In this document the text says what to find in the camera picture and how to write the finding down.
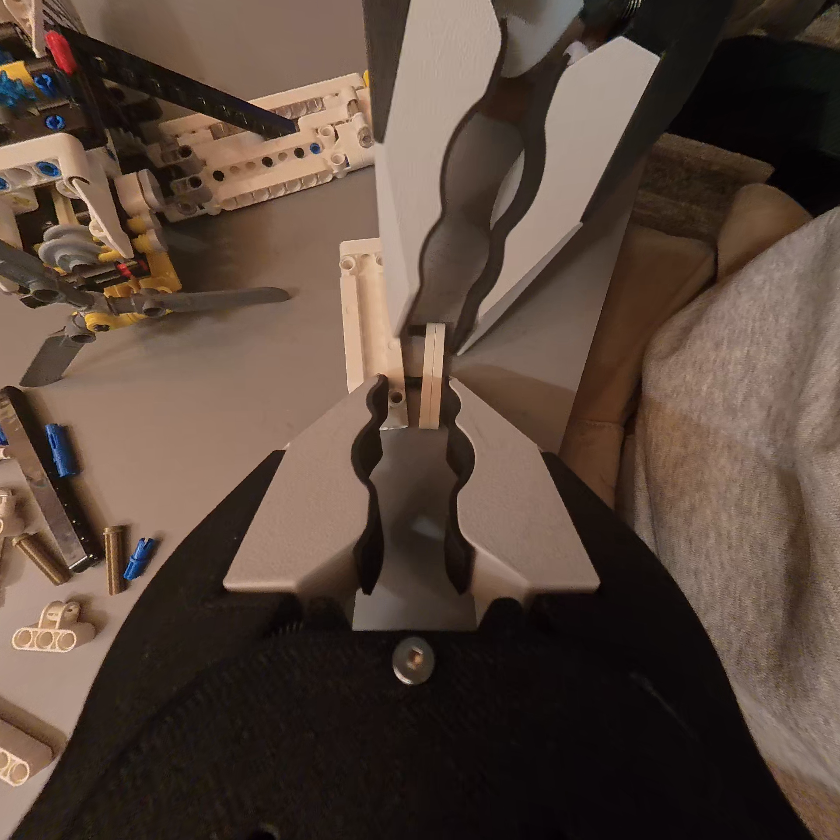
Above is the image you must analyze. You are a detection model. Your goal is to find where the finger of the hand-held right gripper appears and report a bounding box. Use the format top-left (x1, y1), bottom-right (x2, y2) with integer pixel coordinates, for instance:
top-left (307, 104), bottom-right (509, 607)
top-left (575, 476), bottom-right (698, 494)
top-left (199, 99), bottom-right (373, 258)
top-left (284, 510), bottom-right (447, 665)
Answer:
top-left (453, 36), bottom-right (662, 357)
top-left (375, 0), bottom-right (509, 339)

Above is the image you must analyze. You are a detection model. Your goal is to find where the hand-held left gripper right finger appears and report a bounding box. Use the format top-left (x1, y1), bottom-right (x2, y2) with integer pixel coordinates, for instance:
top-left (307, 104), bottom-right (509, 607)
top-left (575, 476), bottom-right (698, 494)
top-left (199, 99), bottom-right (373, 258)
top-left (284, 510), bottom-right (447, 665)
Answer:
top-left (448, 378), bottom-right (601, 598)

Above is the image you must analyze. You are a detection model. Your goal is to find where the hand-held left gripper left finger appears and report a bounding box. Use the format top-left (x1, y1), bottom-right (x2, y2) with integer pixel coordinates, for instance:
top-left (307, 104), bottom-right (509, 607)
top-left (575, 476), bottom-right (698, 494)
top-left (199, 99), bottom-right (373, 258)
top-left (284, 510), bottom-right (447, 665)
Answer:
top-left (223, 374), bottom-right (389, 597)

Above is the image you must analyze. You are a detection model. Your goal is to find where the short white lego beam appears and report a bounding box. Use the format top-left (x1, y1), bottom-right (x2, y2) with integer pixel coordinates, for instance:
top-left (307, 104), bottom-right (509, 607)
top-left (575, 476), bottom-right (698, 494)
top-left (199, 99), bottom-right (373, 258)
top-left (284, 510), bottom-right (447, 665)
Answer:
top-left (420, 322), bottom-right (451, 431)

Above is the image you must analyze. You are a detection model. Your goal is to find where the white lego panel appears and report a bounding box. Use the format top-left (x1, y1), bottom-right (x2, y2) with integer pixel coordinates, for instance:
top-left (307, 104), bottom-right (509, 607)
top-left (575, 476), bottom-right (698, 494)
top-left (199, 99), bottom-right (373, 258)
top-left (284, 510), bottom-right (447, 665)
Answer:
top-left (338, 238), bottom-right (413, 431)

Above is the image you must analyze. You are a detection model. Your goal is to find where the blue lego pin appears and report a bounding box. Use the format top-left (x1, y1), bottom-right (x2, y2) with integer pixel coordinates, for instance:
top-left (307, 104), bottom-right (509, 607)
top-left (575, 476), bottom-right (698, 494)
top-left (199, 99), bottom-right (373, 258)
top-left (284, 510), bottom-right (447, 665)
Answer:
top-left (45, 423), bottom-right (80, 478)
top-left (123, 537), bottom-right (158, 580)

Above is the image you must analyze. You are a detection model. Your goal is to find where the tan lego axle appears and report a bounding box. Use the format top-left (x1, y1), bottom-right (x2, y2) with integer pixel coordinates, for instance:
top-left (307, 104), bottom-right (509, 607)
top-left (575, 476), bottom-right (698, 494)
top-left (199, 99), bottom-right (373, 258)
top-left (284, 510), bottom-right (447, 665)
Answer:
top-left (103, 525), bottom-right (129, 597)
top-left (12, 533), bottom-right (72, 586)

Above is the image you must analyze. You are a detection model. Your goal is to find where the black lego beam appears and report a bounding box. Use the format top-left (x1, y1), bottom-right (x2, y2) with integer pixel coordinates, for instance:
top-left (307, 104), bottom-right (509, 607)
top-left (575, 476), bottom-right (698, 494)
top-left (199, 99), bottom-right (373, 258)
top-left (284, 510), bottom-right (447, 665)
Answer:
top-left (0, 386), bottom-right (102, 572)

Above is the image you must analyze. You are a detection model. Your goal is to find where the white T-shaped lego piece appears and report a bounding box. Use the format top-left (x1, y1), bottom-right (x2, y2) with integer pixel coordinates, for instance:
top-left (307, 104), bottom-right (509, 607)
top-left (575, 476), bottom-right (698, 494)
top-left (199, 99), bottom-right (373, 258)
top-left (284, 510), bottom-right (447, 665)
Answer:
top-left (12, 600), bottom-right (96, 654)

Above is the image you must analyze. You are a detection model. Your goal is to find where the long white lego beam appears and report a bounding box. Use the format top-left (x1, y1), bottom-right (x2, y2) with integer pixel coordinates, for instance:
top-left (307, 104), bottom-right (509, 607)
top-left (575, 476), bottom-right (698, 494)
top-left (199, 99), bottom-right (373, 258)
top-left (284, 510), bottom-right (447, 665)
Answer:
top-left (0, 699), bottom-right (67, 788)

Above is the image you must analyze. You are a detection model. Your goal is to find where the lego helicopter model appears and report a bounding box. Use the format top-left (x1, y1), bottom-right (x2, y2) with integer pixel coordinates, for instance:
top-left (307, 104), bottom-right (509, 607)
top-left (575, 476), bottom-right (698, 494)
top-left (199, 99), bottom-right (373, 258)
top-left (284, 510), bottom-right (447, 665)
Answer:
top-left (0, 0), bottom-right (378, 389)

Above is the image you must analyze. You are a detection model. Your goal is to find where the person's right hand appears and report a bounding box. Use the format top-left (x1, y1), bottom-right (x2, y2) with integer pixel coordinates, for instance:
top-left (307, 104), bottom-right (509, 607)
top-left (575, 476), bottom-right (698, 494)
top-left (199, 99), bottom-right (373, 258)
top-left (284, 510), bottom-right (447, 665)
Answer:
top-left (486, 75), bottom-right (527, 127)

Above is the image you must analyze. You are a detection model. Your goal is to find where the brown woven chair seat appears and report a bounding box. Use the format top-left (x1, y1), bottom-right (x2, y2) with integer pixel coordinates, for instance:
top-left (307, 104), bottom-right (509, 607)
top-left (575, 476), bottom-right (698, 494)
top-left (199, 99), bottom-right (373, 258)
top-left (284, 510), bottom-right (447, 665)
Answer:
top-left (633, 131), bottom-right (775, 244)

